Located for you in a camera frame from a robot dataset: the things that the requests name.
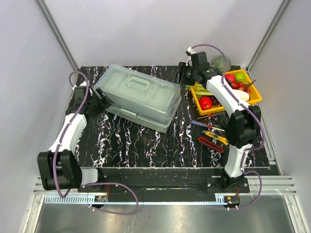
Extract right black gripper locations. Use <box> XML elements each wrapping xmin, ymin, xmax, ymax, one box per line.
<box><xmin>172</xmin><ymin>63</ymin><xmax>197</xmax><ymax>87</ymax></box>

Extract clear plastic tool box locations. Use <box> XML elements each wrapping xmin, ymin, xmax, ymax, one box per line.
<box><xmin>94</xmin><ymin>65</ymin><xmax>181</xmax><ymax>133</ymax></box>

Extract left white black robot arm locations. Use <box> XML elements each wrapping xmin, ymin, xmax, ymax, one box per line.
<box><xmin>37</xmin><ymin>85</ymin><xmax>113</xmax><ymax>192</ymax></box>

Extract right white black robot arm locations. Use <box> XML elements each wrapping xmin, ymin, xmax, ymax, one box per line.
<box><xmin>177</xmin><ymin>50</ymin><xmax>261</xmax><ymax>192</ymax></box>

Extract green netted melon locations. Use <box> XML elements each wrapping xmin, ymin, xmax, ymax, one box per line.
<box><xmin>212</xmin><ymin>55</ymin><xmax>231</xmax><ymax>73</ymax></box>

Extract marbled black mat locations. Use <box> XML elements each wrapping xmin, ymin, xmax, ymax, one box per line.
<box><xmin>48</xmin><ymin>66</ymin><xmax>272</xmax><ymax>168</ymax></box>

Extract dark purple grapes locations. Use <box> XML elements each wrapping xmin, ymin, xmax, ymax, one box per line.
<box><xmin>210</xmin><ymin>96</ymin><xmax>220</xmax><ymax>106</ymax></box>

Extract red pink apple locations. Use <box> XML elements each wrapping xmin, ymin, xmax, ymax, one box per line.
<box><xmin>225</xmin><ymin>74</ymin><xmax>235</xmax><ymax>84</ymax></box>

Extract green apple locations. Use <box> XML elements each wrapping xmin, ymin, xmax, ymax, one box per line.
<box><xmin>234</xmin><ymin>72</ymin><xmax>247</xmax><ymax>83</ymax></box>

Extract yellow plastic bin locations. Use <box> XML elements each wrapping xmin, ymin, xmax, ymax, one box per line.
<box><xmin>189</xmin><ymin>69</ymin><xmax>262</xmax><ymax>116</ymax></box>

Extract red cherries bunch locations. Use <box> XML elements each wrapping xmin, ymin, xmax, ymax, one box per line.
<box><xmin>231</xmin><ymin>82</ymin><xmax>251</xmax><ymax>94</ymax></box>

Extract blue red screwdriver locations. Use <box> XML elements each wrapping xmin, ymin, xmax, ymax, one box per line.
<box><xmin>190</xmin><ymin>120</ymin><xmax>224</xmax><ymax>132</ymax></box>

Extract yellow utility knife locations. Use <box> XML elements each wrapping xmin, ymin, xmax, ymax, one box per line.
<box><xmin>202</xmin><ymin>131</ymin><xmax>229</xmax><ymax>145</ymax></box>

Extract red utility knife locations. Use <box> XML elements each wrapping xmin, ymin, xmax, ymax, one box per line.
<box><xmin>198</xmin><ymin>136</ymin><xmax>225</xmax><ymax>153</ymax></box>

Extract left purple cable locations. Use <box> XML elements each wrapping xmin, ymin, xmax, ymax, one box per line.
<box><xmin>52</xmin><ymin>71</ymin><xmax>139</xmax><ymax>216</ymax></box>

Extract purple cable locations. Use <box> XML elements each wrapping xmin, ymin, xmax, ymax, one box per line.
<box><xmin>190</xmin><ymin>44</ymin><xmax>265</xmax><ymax>211</ymax></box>
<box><xmin>52</xmin><ymin>71</ymin><xmax>139</xmax><ymax>216</ymax></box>

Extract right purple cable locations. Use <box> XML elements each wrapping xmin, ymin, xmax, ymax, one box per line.
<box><xmin>190</xmin><ymin>44</ymin><xmax>265</xmax><ymax>211</ymax></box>

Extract aluminium frame rail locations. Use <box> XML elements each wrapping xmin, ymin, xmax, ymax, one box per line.
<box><xmin>33</xmin><ymin>176</ymin><xmax>296</xmax><ymax>195</ymax></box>

